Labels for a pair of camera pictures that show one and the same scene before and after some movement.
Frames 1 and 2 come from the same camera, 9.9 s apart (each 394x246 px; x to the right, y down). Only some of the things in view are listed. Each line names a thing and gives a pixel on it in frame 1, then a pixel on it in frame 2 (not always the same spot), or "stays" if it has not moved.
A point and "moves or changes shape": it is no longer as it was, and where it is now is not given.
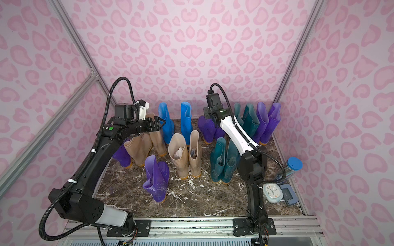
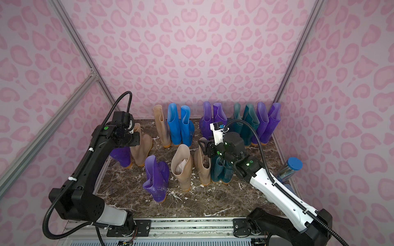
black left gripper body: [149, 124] to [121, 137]
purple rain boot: [123, 156] stays
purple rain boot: [262, 120] stays
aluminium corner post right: [318, 6] stays
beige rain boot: [178, 152] moves or changes shape
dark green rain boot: [217, 160] stays
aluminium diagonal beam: [11, 172] stays
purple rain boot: [207, 128] stays
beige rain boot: [195, 154] to [202, 167]
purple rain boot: [157, 175] stays
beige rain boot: [157, 138] to [161, 126]
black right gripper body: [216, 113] to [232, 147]
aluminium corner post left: [82, 46] stays
